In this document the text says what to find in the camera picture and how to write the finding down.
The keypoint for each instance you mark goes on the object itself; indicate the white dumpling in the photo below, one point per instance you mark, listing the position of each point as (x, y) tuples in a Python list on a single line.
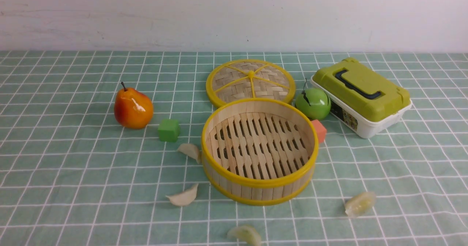
[(185, 197), (190, 150)]

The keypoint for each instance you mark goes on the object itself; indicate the pale green dumpling bottom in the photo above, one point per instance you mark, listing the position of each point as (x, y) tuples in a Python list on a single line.
[(247, 234)]

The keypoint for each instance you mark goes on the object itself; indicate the translucent green dumpling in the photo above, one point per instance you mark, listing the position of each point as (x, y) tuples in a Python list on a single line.
[(360, 204)]

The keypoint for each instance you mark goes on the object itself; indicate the woven bamboo steamer lid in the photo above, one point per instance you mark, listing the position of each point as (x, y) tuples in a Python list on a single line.
[(249, 78)]

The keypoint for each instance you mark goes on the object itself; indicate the bamboo steamer tray yellow rim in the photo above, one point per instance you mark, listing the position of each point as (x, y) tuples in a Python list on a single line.
[(259, 151)]

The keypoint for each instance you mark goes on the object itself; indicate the green foam cube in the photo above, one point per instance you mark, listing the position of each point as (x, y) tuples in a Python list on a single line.
[(169, 130)]

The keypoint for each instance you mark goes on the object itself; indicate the green toy apple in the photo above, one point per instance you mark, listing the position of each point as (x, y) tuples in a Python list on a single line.
[(313, 103)]

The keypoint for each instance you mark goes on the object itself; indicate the orange foam cube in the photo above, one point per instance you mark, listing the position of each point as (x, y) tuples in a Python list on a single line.
[(320, 130)]

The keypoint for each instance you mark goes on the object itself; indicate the orange red toy pear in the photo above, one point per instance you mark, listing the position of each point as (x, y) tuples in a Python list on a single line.
[(132, 109)]

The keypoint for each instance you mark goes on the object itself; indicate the green lidded white box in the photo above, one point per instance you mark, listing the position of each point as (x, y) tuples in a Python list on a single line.
[(365, 101)]

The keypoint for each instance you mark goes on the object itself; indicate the green checkered tablecloth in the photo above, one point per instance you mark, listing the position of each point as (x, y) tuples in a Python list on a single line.
[(72, 176)]

